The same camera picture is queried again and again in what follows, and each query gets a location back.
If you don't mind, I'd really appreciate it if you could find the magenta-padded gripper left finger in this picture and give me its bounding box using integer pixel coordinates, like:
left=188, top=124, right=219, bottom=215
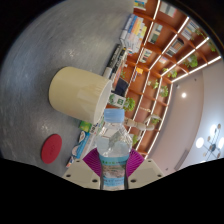
left=62, top=148, right=102, bottom=190

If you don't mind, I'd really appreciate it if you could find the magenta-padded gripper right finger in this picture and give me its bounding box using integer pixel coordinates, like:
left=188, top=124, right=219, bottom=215
left=125, top=148, right=165, bottom=190

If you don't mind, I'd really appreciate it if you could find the clear blue-capped water bottle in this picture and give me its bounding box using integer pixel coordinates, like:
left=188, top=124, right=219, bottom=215
left=94, top=108, right=134, bottom=192

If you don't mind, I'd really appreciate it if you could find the small snack packet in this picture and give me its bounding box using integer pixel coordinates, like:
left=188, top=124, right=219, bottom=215
left=65, top=153, right=76, bottom=169

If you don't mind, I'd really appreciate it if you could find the flat round red coaster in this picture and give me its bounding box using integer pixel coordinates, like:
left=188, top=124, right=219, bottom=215
left=40, top=133, right=63, bottom=165

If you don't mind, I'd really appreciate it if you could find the ceiling air vent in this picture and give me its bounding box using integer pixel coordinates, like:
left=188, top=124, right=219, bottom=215
left=174, top=149, right=189, bottom=171

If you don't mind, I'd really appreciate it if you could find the ceiling chandelier with round lamps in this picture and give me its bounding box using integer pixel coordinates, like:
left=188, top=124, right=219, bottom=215
left=195, top=123, right=224, bottom=161

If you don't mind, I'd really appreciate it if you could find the upright green and white carton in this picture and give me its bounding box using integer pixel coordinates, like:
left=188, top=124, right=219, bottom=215
left=108, top=93, right=127, bottom=108

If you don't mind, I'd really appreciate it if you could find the cream cup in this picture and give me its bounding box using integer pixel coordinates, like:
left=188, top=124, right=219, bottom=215
left=48, top=66, right=113, bottom=125

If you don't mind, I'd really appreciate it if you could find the dark chair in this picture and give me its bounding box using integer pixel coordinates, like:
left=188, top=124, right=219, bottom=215
left=113, top=78, right=130, bottom=98

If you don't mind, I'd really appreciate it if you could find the dark magazine stack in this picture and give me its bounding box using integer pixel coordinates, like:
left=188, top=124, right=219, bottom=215
left=101, top=43, right=129, bottom=88

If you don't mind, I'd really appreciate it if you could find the brown wooden shelf unit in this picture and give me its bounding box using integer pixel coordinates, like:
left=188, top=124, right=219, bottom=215
left=109, top=0, right=223, bottom=158

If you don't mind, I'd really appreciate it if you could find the colourful book stack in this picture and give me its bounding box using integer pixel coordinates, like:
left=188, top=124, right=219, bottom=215
left=119, top=13, right=148, bottom=54

